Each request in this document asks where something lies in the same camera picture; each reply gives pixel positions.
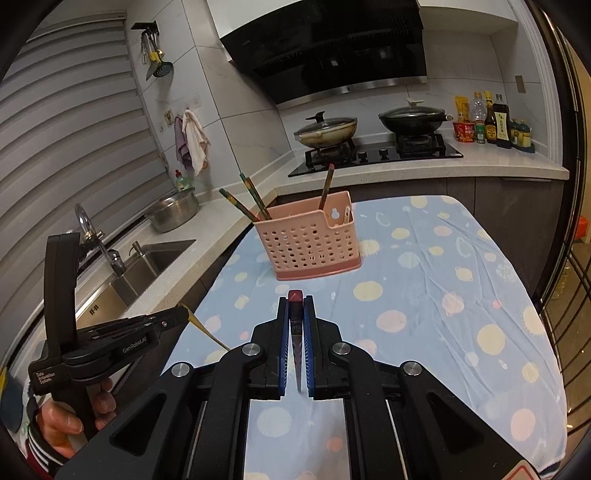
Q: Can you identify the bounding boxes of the black gas stove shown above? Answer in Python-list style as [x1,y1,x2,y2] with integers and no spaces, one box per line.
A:
[287,134,464,178]

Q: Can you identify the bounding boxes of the blue printed tablecloth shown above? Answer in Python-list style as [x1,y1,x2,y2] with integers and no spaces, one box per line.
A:
[157,195,568,480]

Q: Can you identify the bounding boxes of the tan frying pan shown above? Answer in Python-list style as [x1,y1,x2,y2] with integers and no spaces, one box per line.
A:
[294,124,359,149]

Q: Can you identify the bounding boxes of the steel mixing bowl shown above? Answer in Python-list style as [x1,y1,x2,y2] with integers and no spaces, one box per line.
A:
[144,188,200,233]

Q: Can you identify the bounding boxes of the white hanging towel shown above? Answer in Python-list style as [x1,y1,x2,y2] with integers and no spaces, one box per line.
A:
[181,110,211,176]

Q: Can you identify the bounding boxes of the glass pan lid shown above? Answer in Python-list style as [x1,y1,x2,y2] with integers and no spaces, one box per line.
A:
[295,111,357,136]

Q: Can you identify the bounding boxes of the gold flower spoon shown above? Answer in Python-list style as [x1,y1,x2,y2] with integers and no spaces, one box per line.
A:
[182,303,230,352]

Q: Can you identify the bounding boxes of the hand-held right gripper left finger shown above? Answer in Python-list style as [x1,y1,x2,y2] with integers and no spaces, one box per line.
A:
[55,295,294,480]

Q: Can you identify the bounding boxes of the purple hanging cloth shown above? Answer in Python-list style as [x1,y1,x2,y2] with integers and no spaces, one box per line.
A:
[174,116,192,171]

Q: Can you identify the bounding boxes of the green chopstick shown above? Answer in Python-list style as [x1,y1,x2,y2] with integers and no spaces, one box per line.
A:
[239,173,271,221]
[219,188,259,221]

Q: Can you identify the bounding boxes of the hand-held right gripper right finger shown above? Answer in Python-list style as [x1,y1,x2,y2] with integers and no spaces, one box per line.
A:
[302,295,541,480]

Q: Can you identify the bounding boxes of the dark soy sauce bottle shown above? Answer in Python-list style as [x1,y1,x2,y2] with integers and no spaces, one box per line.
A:
[492,95,513,149]

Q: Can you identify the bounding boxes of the pink perforated utensil holder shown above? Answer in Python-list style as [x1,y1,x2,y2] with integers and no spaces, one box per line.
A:
[253,190,363,281]

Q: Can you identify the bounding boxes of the brown sauce bottle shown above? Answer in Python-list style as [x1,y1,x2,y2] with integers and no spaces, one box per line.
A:
[482,91,498,144]

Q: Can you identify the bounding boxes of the grey window blinds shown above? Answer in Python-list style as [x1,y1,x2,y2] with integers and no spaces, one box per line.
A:
[0,4,169,361]

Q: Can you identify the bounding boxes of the chrome faucet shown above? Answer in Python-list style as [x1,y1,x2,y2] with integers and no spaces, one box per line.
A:
[74,203,126,278]

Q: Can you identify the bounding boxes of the hanging kitchen utensils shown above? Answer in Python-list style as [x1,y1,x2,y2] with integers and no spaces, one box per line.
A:
[141,33,162,80]

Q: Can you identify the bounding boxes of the black wok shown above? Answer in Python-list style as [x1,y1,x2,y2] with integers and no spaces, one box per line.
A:
[379,111,454,135]

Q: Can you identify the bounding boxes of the steel kitchen sink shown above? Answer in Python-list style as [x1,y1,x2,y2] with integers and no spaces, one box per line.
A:
[76,239,197,319]

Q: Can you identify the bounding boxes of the tray of small bottles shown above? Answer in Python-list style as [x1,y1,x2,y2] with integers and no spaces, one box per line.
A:
[508,119,535,153]

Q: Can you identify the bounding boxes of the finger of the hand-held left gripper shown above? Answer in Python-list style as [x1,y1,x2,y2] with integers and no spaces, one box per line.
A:
[79,305,189,336]
[151,316,190,334]

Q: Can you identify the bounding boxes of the black range hood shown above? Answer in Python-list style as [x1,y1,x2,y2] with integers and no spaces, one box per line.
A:
[219,0,428,107]

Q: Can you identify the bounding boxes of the black grid glass door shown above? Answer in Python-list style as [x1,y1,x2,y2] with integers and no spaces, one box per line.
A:
[531,46,591,439]

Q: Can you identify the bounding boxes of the dark red chopstick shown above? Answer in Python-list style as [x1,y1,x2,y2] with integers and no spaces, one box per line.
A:
[318,162,335,209]

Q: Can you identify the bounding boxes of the person's left forearm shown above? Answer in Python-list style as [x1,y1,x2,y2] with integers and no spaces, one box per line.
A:
[21,411,63,479]

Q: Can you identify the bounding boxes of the glass wok lid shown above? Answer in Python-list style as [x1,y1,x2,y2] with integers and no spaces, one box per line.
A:
[381,98,447,121]

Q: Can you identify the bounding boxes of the person's left hand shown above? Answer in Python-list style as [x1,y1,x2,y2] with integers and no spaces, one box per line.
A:
[37,377,119,460]

